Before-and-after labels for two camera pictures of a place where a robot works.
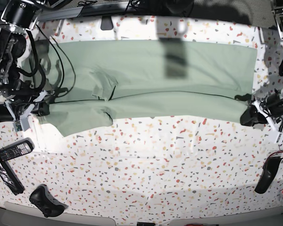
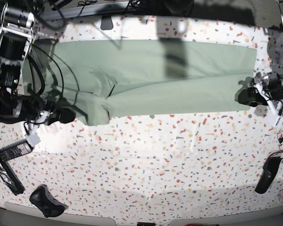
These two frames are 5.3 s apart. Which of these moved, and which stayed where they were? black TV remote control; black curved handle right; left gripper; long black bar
Moved: left gripper
Stayed: black curved handle right; long black bar; black TV remote control
